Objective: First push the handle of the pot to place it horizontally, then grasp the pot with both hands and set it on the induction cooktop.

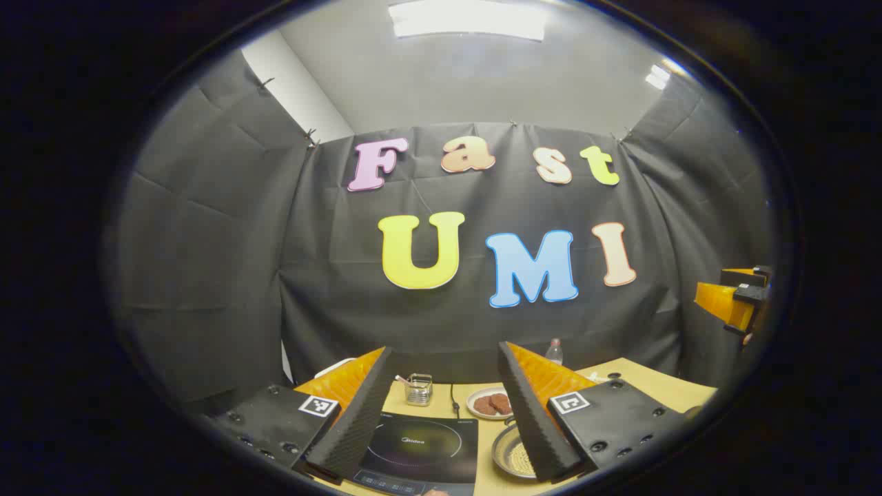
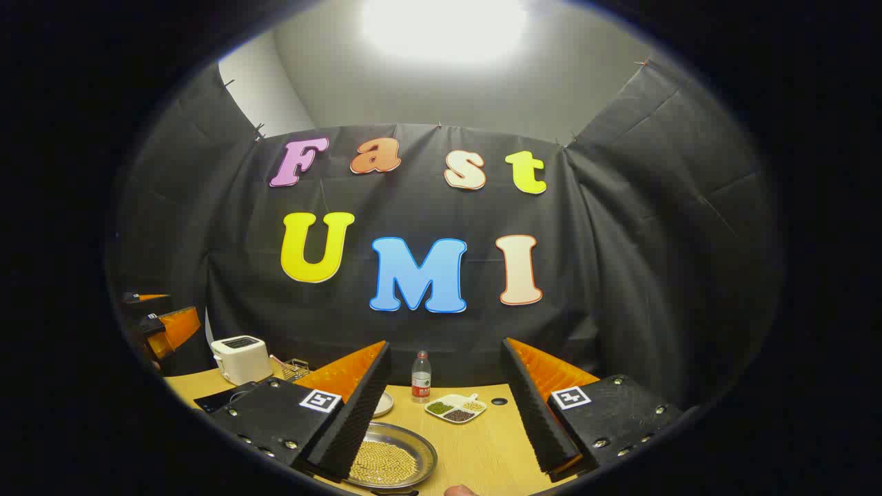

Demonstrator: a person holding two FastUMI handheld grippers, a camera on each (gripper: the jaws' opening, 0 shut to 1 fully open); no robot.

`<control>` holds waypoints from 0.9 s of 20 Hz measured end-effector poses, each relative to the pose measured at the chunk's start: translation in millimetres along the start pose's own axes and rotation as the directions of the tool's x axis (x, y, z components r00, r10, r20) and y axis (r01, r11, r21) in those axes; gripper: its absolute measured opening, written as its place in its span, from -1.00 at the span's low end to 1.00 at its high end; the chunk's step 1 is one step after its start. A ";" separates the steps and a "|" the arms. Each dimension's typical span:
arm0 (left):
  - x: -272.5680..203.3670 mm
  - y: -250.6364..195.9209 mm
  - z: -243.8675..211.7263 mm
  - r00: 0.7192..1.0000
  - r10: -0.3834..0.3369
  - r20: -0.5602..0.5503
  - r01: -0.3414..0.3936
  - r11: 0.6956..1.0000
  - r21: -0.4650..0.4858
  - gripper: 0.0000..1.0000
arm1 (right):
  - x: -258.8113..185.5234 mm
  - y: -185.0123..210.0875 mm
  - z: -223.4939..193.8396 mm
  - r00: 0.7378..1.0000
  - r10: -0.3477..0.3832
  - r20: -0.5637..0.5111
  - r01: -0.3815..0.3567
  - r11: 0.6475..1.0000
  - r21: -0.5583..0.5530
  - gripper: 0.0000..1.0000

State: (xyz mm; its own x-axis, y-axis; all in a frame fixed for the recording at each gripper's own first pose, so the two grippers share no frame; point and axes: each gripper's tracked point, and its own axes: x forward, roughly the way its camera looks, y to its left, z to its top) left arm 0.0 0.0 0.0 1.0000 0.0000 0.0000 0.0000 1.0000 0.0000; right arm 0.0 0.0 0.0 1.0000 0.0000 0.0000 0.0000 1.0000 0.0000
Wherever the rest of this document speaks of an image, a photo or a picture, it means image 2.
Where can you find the stainless steel pot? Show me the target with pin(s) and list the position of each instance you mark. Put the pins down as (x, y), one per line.
(422, 446)

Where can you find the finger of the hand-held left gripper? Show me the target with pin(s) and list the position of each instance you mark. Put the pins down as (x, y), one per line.
(148, 297)
(180, 328)

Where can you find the white divided dish of beans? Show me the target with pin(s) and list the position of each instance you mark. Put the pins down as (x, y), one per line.
(455, 408)

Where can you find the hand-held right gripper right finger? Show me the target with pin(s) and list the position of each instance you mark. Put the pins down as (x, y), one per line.
(534, 413)

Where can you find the white toaster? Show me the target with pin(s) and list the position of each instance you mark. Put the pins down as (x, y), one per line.
(241, 358)

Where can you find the black induction cooktop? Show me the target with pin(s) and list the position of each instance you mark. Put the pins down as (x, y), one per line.
(220, 398)

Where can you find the black backdrop cloth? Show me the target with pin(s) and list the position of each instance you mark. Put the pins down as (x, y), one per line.
(413, 207)

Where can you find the clear water bottle red label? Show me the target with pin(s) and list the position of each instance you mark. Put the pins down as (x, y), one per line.
(421, 379)

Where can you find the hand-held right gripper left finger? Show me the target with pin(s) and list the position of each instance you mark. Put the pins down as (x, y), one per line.
(358, 420)

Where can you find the white oval plate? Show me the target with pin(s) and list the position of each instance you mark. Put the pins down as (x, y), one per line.
(383, 405)

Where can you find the pile of soybeans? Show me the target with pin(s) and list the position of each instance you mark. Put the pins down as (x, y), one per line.
(386, 463)

